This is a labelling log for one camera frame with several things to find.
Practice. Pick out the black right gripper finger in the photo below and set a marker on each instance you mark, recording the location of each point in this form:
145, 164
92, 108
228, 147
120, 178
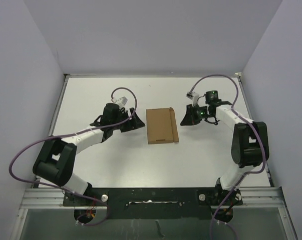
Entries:
189, 119
191, 110

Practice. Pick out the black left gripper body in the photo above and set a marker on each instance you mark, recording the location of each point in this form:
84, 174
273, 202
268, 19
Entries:
122, 116

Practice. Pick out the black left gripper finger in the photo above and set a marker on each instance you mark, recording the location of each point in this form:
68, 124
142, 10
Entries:
137, 122
126, 128

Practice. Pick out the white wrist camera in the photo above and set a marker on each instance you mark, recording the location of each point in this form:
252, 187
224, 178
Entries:
121, 102
193, 96

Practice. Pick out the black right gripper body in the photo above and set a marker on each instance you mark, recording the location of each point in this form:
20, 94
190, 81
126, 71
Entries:
202, 112

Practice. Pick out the brown cardboard box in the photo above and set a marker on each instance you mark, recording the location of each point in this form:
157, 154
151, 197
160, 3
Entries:
161, 126

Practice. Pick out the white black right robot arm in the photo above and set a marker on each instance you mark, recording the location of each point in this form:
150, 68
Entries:
249, 148

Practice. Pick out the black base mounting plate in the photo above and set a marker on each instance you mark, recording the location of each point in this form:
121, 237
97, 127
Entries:
166, 211

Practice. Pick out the aluminium frame rail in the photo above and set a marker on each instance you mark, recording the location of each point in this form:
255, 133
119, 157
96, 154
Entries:
48, 198

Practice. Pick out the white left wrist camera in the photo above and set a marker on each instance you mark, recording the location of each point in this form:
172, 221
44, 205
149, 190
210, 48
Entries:
121, 102

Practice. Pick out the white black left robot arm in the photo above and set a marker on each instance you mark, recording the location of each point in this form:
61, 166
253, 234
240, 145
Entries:
56, 160

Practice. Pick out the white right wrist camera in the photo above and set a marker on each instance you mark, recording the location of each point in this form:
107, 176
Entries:
193, 96

